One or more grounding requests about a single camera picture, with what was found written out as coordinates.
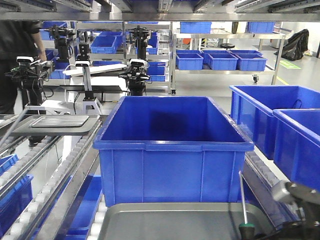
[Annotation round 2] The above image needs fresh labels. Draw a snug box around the grey tray with steel tray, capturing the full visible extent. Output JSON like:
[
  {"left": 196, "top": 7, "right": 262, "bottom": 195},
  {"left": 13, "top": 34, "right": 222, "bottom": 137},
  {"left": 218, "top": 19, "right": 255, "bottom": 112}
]
[{"left": 11, "top": 115, "right": 100, "bottom": 137}]

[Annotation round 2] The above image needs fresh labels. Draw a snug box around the other robot left arm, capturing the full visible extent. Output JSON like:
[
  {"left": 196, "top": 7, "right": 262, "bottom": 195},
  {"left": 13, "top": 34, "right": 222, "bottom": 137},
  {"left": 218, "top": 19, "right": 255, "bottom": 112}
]
[{"left": 5, "top": 56, "right": 55, "bottom": 106}]

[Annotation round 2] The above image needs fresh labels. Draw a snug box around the large steel tray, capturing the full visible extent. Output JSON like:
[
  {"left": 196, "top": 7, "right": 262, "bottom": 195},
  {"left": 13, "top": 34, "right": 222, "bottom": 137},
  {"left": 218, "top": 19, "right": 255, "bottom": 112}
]
[{"left": 97, "top": 201, "right": 276, "bottom": 240}]

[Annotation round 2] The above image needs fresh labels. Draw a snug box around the right front blue bin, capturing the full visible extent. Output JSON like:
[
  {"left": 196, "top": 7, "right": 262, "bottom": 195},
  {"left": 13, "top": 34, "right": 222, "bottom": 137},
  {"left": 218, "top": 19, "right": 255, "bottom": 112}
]
[{"left": 272, "top": 108, "right": 320, "bottom": 190}]

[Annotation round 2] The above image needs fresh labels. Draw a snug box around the central blue plastic bin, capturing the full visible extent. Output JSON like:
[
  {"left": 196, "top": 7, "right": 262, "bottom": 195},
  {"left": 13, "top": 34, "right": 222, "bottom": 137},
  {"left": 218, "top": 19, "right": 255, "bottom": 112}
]
[{"left": 93, "top": 96, "right": 254, "bottom": 207}]

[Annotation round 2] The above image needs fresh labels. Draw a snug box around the right rear blue bin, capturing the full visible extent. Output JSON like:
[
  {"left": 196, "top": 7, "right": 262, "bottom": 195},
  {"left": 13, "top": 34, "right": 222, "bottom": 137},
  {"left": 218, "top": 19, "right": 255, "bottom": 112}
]
[{"left": 229, "top": 85, "right": 320, "bottom": 160}]

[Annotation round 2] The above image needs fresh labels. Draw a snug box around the black garbage bag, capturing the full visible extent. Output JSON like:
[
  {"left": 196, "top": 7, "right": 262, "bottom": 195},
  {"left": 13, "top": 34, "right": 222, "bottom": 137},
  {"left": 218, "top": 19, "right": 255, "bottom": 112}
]
[{"left": 281, "top": 29, "right": 309, "bottom": 61}]

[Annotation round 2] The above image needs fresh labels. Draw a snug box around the other robot right arm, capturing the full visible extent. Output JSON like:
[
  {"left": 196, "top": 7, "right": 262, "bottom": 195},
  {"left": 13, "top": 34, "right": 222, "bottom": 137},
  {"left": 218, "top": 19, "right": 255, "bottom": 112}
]
[{"left": 119, "top": 59, "right": 320, "bottom": 240}]

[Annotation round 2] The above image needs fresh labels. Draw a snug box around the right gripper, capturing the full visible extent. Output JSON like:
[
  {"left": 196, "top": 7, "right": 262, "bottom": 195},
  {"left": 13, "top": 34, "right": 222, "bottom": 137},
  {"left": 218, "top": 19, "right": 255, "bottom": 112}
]
[{"left": 271, "top": 180, "right": 320, "bottom": 240}]

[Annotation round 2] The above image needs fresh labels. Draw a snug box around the metal cart with bins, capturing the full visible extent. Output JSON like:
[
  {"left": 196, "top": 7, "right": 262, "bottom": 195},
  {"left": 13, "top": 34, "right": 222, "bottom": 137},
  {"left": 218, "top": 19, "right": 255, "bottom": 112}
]
[{"left": 169, "top": 31, "right": 292, "bottom": 96}]

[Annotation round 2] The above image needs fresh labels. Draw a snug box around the person in black clothes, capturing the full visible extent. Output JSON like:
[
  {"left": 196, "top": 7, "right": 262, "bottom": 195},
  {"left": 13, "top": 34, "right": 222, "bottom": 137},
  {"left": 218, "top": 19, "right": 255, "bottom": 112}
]
[{"left": 0, "top": 20, "right": 47, "bottom": 115}]

